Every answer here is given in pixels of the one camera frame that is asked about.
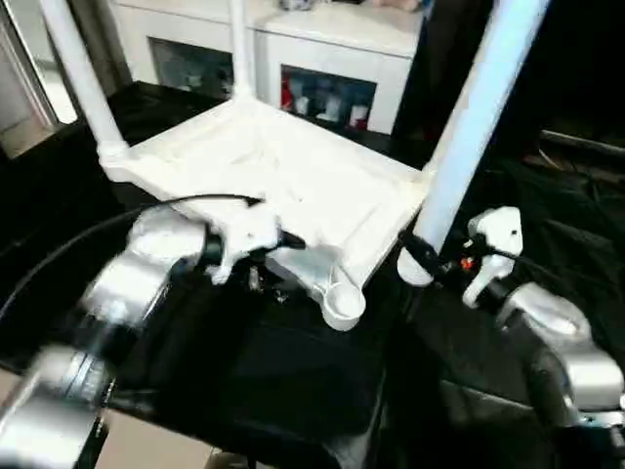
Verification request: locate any white plastic table top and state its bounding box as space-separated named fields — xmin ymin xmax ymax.
xmin=100 ymin=95 xmax=432 ymax=333

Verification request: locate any white plastic table leg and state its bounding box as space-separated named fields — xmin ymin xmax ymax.
xmin=41 ymin=0 xmax=131 ymax=162
xmin=396 ymin=0 xmax=556 ymax=288
xmin=229 ymin=0 xmax=256 ymax=102

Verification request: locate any black mat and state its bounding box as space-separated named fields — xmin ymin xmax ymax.
xmin=0 ymin=80 xmax=625 ymax=469

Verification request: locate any dark metal pole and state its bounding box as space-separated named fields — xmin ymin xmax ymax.
xmin=539 ymin=129 xmax=625 ymax=158

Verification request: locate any white glass-door cabinet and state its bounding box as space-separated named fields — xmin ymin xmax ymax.
xmin=114 ymin=0 xmax=424 ymax=136

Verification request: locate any grey curtain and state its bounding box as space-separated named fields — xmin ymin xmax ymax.
xmin=67 ymin=0 xmax=134 ymax=95

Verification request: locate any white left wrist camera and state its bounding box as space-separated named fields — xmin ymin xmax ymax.
xmin=209 ymin=197 xmax=285 ymax=288

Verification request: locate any black right camera cable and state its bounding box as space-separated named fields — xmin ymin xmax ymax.
xmin=480 ymin=247 xmax=625 ymax=304

